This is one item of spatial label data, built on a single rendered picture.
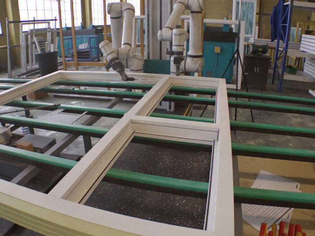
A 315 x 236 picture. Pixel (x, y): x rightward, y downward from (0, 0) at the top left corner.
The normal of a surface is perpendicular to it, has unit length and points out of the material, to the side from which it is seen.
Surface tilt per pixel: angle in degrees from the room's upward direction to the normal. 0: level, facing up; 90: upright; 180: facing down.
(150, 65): 90
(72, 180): 0
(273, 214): 0
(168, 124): 90
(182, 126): 90
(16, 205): 0
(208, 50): 90
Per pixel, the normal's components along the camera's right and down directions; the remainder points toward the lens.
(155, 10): -0.30, 0.38
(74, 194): 0.97, 0.10
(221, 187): 0.00, -0.92
